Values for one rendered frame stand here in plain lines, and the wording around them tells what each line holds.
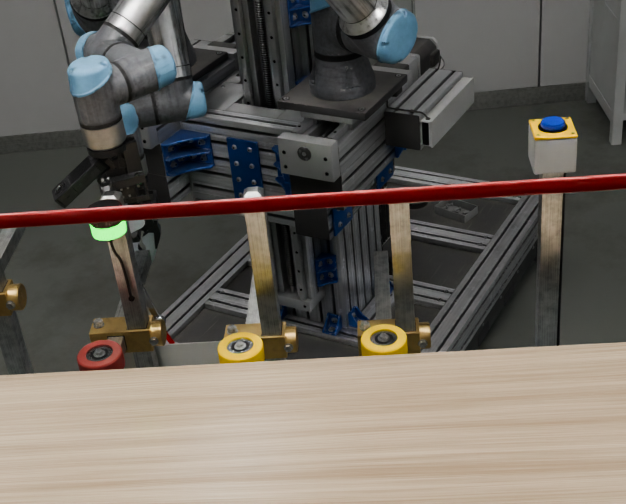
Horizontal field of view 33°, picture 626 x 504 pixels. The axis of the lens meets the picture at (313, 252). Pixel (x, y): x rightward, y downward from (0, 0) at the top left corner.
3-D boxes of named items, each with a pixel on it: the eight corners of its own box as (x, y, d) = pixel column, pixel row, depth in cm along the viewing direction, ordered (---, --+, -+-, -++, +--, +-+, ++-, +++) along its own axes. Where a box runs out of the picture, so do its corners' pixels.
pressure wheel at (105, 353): (94, 387, 196) (81, 338, 190) (136, 385, 195) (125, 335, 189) (84, 416, 189) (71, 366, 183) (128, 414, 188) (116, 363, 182)
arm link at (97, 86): (121, 58, 180) (78, 75, 176) (134, 116, 186) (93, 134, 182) (97, 48, 185) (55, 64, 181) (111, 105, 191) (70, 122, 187)
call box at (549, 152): (527, 159, 182) (528, 118, 178) (568, 157, 182) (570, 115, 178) (533, 179, 176) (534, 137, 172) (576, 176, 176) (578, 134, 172)
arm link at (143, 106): (153, 113, 227) (158, 135, 218) (101, 122, 226) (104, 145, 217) (147, 79, 223) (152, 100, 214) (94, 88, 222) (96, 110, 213)
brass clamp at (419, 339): (358, 339, 204) (357, 318, 201) (429, 335, 203) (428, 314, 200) (359, 359, 198) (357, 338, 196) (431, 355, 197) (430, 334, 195)
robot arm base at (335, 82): (329, 70, 250) (325, 30, 245) (387, 77, 243) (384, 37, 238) (298, 96, 239) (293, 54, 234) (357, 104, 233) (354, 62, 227)
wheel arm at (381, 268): (373, 266, 224) (372, 249, 222) (389, 265, 224) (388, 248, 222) (378, 401, 188) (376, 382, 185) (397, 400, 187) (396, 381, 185)
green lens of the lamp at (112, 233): (96, 223, 186) (93, 212, 184) (129, 221, 185) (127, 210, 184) (88, 241, 180) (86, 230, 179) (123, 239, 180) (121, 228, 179)
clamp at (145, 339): (99, 338, 205) (93, 317, 202) (167, 335, 204) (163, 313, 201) (93, 357, 200) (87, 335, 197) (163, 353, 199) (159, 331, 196)
